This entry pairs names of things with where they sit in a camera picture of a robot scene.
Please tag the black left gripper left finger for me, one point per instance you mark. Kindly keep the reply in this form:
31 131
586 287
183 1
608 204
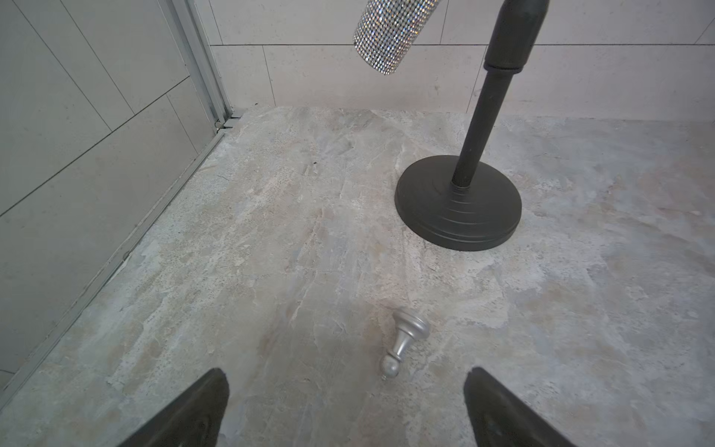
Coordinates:
193 419

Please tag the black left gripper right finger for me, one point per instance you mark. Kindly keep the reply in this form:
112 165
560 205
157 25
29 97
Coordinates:
499 418

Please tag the silver chess pawn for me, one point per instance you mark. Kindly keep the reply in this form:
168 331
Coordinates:
409 330

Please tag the black microphone stand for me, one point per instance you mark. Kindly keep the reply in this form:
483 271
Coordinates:
459 202

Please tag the rhinestone silver microphone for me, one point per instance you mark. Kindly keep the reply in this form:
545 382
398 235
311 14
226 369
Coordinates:
387 30

